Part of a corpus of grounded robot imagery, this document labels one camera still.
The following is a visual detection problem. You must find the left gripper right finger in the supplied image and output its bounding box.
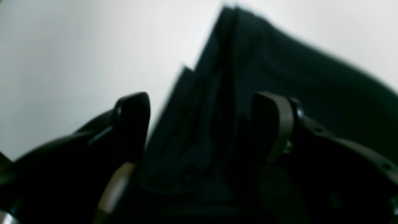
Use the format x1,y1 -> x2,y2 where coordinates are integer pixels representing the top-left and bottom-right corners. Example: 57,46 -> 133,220
251,91 -> 398,224

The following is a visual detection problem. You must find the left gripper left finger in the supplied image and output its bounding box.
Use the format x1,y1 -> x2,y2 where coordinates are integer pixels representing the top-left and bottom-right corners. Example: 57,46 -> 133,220
1,92 -> 150,224

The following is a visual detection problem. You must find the black T-shirt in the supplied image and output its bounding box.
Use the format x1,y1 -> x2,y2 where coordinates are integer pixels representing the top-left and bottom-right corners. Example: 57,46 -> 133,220
108,7 -> 397,224

